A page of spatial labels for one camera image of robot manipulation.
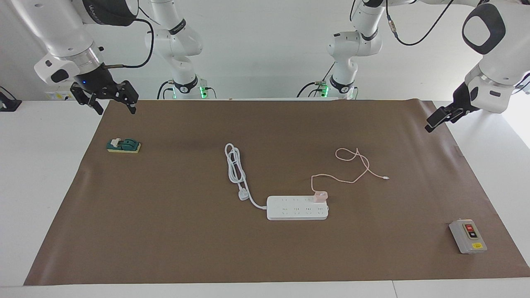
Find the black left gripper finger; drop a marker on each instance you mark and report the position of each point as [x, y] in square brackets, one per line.
[441, 116]
[445, 123]

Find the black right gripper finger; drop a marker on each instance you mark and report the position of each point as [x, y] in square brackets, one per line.
[130, 97]
[86, 99]

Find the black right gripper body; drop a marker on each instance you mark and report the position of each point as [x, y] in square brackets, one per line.
[98, 85]

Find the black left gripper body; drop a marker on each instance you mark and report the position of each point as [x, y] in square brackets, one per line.
[463, 101]

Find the pink charger plug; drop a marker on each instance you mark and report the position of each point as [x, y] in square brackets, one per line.
[320, 196]

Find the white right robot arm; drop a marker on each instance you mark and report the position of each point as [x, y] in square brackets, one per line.
[58, 33]

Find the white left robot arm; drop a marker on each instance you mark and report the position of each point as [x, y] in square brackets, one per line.
[497, 70]

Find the white power strip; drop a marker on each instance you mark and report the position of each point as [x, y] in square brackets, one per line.
[296, 210]

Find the brown table mat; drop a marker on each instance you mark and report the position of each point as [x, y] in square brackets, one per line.
[165, 248]

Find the white wall socket box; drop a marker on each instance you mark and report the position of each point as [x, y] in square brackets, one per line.
[58, 96]

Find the green knife switch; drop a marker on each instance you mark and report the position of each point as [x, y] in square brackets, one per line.
[124, 145]

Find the black camera stand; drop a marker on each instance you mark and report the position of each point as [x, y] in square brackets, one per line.
[526, 85]

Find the black clamp bracket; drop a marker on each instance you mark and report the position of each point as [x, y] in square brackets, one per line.
[9, 103]

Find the grey on-off switch box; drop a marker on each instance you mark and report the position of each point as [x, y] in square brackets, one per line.
[468, 236]

